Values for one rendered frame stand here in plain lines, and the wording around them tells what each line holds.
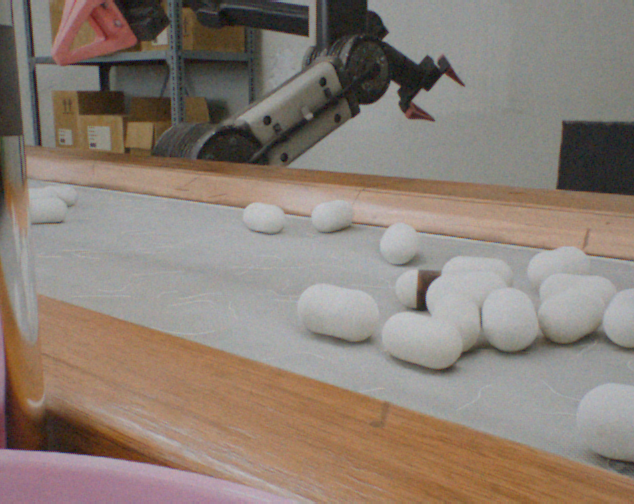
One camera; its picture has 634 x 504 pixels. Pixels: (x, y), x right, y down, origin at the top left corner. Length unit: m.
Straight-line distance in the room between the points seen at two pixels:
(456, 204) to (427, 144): 2.24
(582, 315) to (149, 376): 0.17
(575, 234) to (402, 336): 0.24
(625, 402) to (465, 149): 2.50
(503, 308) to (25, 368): 0.18
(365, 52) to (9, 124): 1.05
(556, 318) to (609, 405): 0.09
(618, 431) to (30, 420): 0.14
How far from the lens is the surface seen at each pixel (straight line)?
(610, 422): 0.22
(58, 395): 0.20
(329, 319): 0.30
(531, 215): 0.51
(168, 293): 0.38
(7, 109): 0.17
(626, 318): 0.31
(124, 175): 0.79
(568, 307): 0.31
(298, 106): 1.10
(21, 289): 0.17
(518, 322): 0.29
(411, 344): 0.27
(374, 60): 1.21
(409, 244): 0.43
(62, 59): 0.77
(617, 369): 0.30
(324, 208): 0.53
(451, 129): 2.73
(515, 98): 2.61
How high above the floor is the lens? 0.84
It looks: 12 degrees down
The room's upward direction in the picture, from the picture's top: straight up
